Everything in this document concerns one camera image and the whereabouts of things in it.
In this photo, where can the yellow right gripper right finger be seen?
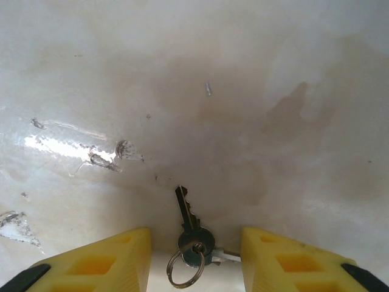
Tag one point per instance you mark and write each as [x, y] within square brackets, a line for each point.
[304, 267]

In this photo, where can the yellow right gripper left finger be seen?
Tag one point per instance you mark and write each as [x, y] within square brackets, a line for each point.
[91, 267]

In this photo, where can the small silver key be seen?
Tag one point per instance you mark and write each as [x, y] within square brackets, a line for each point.
[225, 256]
[194, 237]

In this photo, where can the clear tape patch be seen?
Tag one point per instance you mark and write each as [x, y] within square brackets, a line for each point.
[15, 232]

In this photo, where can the clear tape strip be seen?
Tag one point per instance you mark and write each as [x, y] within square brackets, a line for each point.
[45, 143]

